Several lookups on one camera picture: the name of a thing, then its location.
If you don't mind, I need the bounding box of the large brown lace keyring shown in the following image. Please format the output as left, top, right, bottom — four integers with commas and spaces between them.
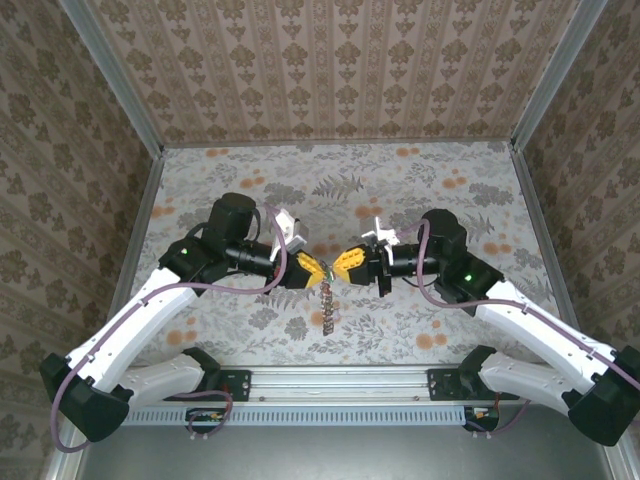
318, 258, 344, 337

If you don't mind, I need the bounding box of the floral table cover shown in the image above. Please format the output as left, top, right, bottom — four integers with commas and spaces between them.
124, 141, 581, 366

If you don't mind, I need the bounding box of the black connector board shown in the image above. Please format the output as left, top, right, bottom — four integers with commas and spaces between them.
463, 405, 501, 433
185, 407, 225, 434

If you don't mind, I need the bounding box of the grey metal panel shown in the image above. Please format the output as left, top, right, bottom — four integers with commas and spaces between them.
44, 404, 640, 480

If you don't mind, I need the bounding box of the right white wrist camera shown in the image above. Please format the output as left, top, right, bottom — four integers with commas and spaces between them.
360, 215, 401, 266

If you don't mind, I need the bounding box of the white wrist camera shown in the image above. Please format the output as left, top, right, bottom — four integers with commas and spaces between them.
360, 215, 401, 266
269, 207, 310, 261

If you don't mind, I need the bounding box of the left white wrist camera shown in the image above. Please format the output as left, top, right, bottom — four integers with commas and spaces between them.
269, 207, 310, 261

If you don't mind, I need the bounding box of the aluminium table side rail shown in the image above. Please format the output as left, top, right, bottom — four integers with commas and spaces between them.
107, 149, 166, 321
508, 144, 581, 331

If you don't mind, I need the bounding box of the aluminium mounting rail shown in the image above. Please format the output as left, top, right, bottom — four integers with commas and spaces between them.
122, 364, 576, 404

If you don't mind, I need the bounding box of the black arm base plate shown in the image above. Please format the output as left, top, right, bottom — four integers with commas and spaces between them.
428, 368, 521, 402
167, 368, 251, 402

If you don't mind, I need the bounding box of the white slotted cable duct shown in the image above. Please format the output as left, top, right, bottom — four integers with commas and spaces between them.
122, 404, 469, 427

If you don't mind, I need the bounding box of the aluminium frame post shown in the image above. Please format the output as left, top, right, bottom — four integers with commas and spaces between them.
56, 0, 166, 156
509, 0, 611, 151

